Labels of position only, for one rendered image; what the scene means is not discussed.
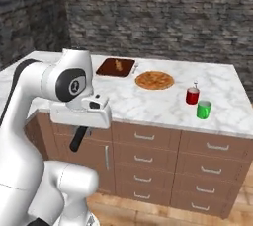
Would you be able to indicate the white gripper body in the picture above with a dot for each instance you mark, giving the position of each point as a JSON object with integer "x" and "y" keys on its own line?
{"x": 79, "y": 116}

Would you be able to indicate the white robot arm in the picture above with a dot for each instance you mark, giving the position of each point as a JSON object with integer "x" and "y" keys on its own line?
{"x": 19, "y": 121}

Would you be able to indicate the brown wooden drawer front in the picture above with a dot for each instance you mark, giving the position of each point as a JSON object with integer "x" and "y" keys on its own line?
{"x": 194, "y": 144}
{"x": 100, "y": 134}
{"x": 164, "y": 161}
{"x": 159, "y": 197}
{"x": 186, "y": 187}
{"x": 164, "y": 137}
{"x": 163, "y": 181}
{"x": 189, "y": 167}
{"x": 183, "y": 205}

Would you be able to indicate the round pizza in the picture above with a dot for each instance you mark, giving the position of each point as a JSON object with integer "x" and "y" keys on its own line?
{"x": 154, "y": 80}

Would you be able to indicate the brown wooden island side panel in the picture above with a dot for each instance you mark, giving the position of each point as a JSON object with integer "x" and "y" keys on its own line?
{"x": 38, "y": 134}

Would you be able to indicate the brown wooden cupboard door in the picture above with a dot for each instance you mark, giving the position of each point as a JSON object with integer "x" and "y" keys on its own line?
{"x": 95, "y": 164}

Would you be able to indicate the dark brown tray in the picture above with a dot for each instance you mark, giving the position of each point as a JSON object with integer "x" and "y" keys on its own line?
{"x": 110, "y": 68}

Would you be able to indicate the tan bread piece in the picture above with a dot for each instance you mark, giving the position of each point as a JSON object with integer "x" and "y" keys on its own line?
{"x": 119, "y": 65}

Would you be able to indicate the red jar with silver top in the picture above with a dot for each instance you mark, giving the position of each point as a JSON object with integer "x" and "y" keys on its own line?
{"x": 192, "y": 96}

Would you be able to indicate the green mug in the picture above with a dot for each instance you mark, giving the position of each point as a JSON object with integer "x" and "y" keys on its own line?
{"x": 203, "y": 110}

